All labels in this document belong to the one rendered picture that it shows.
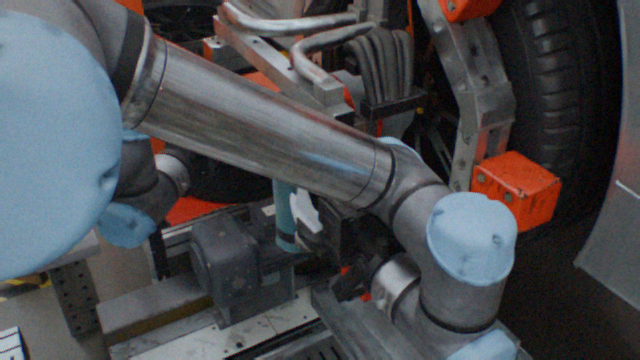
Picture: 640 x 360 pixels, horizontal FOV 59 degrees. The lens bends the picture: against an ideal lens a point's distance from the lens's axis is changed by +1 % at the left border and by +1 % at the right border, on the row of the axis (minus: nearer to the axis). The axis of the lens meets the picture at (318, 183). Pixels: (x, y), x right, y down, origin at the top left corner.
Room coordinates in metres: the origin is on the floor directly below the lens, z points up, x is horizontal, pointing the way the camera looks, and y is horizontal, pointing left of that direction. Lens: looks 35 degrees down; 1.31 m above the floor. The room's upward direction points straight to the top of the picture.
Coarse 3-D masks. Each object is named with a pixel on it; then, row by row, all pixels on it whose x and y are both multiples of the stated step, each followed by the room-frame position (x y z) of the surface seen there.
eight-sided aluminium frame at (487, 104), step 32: (320, 0) 1.09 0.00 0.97; (448, 32) 0.72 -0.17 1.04; (480, 32) 0.74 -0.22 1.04; (320, 64) 1.11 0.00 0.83; (448, 64) 0.71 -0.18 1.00; (480, 64) 0.72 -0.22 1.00; (480, 96) 0.66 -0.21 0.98; (512, 96) 0.68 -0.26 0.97; (480, 128) 0.65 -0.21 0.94; (480, 160) 0.65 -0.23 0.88
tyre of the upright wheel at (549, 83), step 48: (336, 0) 1.13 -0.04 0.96; (528, 0) 0.73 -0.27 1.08; (576, 0) 0.75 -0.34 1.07; (528, 48) 0.71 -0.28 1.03; (576, 48) 0.71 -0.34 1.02; (528, 96) 0.69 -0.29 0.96; (576, 96) 0.68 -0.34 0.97; (528, 144) 0.67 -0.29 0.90; (576, 144) 0.66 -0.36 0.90; (576, 192) 0.68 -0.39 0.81; (528, 240) 0.68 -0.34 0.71
